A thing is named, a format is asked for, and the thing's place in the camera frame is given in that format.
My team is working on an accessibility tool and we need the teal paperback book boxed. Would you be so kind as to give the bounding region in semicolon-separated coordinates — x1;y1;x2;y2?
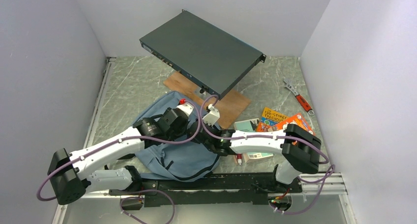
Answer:
234;118;273;163

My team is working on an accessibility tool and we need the metal stand bracket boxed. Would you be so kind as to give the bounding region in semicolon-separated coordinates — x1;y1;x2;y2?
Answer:
194;87;211;102

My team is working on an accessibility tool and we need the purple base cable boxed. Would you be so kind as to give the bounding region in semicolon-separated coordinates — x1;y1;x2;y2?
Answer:
119;190;178;224

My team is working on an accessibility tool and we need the blue student backpack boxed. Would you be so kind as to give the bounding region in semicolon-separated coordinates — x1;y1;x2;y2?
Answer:
134;91;220;182

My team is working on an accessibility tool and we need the aluminium frame rail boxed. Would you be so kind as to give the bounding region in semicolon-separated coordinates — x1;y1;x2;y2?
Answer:
52;57;117;224

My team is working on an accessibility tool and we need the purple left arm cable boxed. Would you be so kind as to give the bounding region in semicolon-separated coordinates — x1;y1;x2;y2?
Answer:
36;100;203;202

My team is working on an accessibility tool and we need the orange cartoon book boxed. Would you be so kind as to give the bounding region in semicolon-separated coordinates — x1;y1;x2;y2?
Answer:
271;113;316;135

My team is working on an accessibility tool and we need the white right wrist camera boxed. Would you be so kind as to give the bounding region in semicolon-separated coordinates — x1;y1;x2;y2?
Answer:
203;104;220;126

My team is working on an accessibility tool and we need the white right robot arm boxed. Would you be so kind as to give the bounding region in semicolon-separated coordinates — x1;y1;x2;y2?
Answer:
187;122;321;192

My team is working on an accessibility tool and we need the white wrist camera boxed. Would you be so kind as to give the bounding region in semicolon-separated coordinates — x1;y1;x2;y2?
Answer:
203;104;220;126
176;98;194;117

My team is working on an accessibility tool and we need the dark teal rack server unit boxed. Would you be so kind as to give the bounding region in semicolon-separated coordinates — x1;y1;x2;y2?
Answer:
140;10;266;99

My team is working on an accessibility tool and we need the red handled adjustable wrench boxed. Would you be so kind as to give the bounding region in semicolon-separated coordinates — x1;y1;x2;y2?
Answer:
283;79;315;116

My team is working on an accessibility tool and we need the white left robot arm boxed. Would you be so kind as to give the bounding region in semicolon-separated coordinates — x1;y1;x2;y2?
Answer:
48;103;194;205

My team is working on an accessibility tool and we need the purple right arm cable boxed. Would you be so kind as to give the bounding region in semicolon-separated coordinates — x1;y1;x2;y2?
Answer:
199;95;336;184

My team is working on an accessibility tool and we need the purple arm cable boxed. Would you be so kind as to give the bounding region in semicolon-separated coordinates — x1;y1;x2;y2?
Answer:
36;100;203;202
199;95;336;184

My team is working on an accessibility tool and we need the brown wooden board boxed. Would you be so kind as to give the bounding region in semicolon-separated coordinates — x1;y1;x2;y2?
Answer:
163;72;251;128

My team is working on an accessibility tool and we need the yellow treehouse book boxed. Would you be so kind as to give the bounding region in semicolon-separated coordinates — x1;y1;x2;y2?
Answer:
256;107;288;132

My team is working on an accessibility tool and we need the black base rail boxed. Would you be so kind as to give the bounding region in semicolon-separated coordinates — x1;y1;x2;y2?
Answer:
109;172;303;207

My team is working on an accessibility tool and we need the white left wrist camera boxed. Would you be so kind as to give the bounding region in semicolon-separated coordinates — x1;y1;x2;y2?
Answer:
176;98;194;117

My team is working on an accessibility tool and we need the brown pencil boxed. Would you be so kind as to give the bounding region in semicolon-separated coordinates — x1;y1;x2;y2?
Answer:
232;155;238;165

